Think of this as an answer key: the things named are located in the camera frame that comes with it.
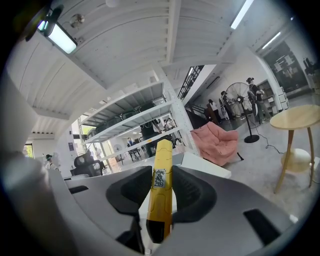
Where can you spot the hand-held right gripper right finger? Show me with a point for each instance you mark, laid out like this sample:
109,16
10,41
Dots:
225,212

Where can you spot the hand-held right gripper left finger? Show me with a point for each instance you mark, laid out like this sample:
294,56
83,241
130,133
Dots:
100,200

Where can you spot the black office chair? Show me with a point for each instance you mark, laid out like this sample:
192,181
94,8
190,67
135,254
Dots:
85,163

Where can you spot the white table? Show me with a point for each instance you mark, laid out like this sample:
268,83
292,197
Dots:
207,167

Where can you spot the pink armchair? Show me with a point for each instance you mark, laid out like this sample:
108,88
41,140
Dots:
217,142

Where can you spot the white metal shelving rack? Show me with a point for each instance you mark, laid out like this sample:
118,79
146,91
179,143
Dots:
182,125

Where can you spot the black staircase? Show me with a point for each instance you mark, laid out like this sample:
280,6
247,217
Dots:
197,115

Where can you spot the black standing fan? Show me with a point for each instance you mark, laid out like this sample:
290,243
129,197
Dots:
240,99

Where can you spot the round wooden side table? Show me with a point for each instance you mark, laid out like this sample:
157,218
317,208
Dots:
295,117

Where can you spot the white storage drawers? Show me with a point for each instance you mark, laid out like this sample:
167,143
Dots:
283,100

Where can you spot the long ceiling light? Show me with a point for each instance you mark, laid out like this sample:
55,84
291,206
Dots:
271,40
241,15
62,37

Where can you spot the ceiling smoke detector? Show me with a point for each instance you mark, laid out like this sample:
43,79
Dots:
77,20

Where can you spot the black head-mounted camera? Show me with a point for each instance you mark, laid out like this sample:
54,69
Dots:
53,18

